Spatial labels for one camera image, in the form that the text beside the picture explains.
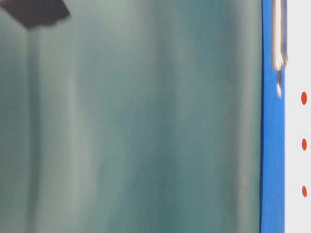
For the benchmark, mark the red soldering iron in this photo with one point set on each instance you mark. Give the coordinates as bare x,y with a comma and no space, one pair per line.
280,56

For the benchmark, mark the green curtain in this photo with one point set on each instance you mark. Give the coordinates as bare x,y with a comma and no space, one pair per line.
132,116

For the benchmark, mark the blue table mat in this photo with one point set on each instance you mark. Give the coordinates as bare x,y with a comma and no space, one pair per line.
272,201

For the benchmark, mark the white board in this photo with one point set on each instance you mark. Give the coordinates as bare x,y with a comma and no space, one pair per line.
298,118

